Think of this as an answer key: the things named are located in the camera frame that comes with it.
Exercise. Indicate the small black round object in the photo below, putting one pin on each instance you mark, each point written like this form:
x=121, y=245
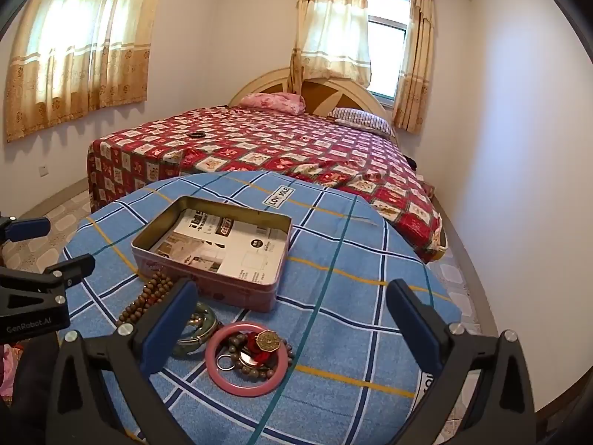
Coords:
x=197, y=136

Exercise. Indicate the wide beige patterned curtain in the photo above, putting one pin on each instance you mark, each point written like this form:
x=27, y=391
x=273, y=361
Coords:
x=83, y=46

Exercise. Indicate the pink floral pillow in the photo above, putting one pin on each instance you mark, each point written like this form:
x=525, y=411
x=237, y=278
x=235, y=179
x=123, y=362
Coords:
x=273, y=102

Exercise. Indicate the narrow beige patterned curtain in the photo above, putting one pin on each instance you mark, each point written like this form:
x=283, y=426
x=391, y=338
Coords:
x=417, y=55

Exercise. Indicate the blue plaid tablecloth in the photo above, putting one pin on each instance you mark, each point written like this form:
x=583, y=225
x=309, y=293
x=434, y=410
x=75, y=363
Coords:
x=347, y=296

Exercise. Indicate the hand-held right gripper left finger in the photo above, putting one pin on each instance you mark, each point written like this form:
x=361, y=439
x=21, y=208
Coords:
x=171, y=324

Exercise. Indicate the printed paper leaflet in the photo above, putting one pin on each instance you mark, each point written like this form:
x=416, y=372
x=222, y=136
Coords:
x=250, y=250

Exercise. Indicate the wooden bed headboard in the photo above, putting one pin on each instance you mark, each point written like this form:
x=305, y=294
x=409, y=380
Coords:
x=324, y=97

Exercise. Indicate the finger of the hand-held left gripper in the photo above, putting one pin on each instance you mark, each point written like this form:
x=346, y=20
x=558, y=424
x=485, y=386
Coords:
x=30, y=229
x=69, y=269

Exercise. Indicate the pink tin box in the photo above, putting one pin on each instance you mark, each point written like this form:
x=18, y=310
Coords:
x=208, y=287

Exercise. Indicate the window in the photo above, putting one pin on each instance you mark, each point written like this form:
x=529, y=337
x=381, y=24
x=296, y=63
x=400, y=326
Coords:
x=387, y=55

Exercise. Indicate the pink bangle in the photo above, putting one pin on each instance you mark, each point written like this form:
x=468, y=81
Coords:
x=250, y=390

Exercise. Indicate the white wall socket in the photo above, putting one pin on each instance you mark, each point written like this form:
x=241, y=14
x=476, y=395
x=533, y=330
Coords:
x=44, y=170

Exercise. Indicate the green jade bangle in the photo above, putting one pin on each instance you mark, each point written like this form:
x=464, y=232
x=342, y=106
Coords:
x=214, y=327

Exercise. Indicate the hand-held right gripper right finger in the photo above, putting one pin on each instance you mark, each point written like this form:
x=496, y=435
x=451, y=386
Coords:
x=413, y=329

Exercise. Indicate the red patterned bedspread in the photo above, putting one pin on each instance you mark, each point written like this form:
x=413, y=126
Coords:
x=278, y=148

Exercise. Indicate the striped pillow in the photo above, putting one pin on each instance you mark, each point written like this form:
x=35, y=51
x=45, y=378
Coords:
x=361, y=118

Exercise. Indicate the tied beige patterned curtain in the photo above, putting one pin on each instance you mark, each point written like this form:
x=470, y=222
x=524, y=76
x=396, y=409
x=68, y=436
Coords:
x=331, y=23

